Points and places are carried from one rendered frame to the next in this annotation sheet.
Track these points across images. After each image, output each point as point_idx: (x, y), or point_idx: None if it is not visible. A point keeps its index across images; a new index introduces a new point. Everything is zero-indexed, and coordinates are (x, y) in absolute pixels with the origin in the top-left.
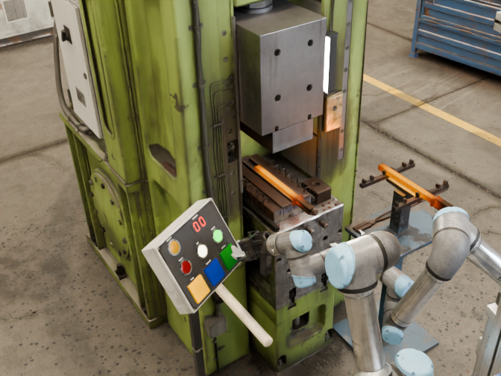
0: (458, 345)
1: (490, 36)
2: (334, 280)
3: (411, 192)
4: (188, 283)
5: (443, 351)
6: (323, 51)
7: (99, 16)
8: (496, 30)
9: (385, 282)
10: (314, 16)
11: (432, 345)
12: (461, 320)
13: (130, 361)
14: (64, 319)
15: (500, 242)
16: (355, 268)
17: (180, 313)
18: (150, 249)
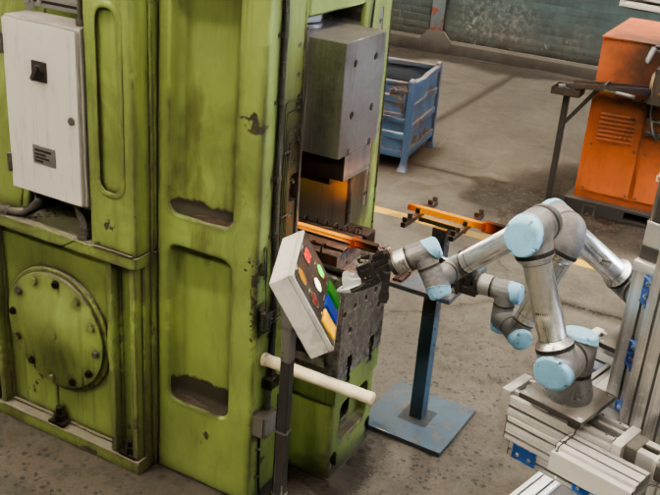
0: (493, 409)
1: None
2: (522, 249)
3: (453, 225)
4: (321, 317)
5: (482, 417)
6: (382, 67)
7: (133, 34)
8: (622, 5)
9: (495, 292)
10: (373, 29)
11: (470, 414)
12: (483, 387)
13: None
14: (4, 493)
15: (476, 311)
16: (543, 231)
17: (312, 357)
18: (284, 278)
